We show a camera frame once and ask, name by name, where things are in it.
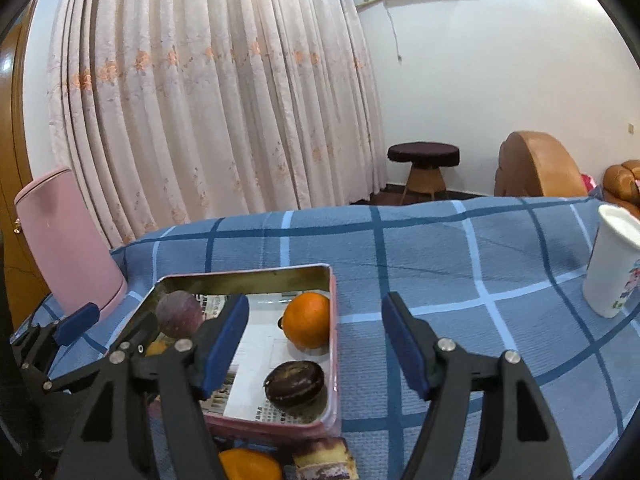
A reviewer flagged brown leather armchair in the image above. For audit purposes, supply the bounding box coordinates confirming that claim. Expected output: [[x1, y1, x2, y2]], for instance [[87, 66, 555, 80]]
[[494, 131, 588, 197]]

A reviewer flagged pink floral curtain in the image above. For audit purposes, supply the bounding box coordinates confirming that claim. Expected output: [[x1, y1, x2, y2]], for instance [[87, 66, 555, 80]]
[[48, 0, 387, 247]]

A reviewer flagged brown leather sofa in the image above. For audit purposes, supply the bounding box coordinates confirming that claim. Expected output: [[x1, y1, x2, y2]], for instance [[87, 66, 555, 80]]
[[603, 159, 640, 206]]

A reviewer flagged purple round mangosteen fruit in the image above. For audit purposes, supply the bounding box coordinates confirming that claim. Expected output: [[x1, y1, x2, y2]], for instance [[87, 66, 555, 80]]
[[155, 290, 204, 339]]

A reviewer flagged blue plaid tablecloth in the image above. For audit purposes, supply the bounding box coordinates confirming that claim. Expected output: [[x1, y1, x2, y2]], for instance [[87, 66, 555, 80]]
[[51, 197, 639, 479]]

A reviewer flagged wooden door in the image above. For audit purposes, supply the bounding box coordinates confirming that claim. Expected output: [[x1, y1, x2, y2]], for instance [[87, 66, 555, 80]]
[[0, 2, 49, 327]]

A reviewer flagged brown chocolate pastry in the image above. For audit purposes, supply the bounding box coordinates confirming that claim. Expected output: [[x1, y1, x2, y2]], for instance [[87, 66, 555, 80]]
[[264, 361, 324, 410]]

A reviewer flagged orange mandarin front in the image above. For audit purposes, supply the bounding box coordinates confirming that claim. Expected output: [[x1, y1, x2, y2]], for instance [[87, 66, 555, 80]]
[[219, 448, 283, 480]]

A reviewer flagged white paper cup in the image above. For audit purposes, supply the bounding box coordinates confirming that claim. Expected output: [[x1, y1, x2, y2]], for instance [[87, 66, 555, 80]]
[[582, 204, 639, 318]]

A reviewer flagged white printed paper liner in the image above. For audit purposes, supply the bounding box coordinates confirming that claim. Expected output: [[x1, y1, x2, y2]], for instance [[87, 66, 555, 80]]
[[201, 292, 330, 425]]

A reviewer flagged small yellow-green fruit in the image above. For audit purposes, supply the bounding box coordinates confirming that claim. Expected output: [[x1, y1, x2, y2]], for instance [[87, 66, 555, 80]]
[[145, 340, 167, 356]]

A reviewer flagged dark cushioned wicker stool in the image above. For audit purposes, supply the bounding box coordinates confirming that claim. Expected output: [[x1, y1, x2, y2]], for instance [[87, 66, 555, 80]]
[[387, 141, 460, 203]]

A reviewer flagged pink metal tin box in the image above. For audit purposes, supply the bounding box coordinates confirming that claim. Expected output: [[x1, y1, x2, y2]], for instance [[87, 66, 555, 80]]
[[136, 263, 342, 444]]

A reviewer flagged orange mandarin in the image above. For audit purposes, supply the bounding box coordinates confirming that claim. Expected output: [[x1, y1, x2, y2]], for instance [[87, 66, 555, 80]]
[[281, 292, 331, 350], [219, 448, 283, 480]]

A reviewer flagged pink cylindrical container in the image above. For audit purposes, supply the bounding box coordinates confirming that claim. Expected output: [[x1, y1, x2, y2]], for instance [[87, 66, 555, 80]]
[[14, 167, 127, 320]]

